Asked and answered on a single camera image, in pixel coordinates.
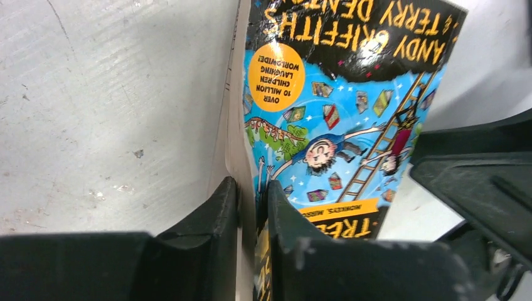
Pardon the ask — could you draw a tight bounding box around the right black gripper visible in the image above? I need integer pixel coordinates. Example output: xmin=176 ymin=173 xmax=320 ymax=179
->
xmin=410 ymin=110 xmax=531 ymax=300

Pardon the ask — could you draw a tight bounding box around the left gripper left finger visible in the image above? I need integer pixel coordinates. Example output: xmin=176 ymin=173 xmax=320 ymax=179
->
xmin=1 ymin=177 xmax=238 ymax=300

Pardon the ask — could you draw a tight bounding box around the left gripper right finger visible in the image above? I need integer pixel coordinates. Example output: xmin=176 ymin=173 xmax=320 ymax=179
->
xmin=267 ymin=181 xmax=476 ymax=300

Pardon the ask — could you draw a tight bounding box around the black blue treehouse book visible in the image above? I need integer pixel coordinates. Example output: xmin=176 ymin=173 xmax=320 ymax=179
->
xmin=226 ymin=1 xmax=467 ymax=300

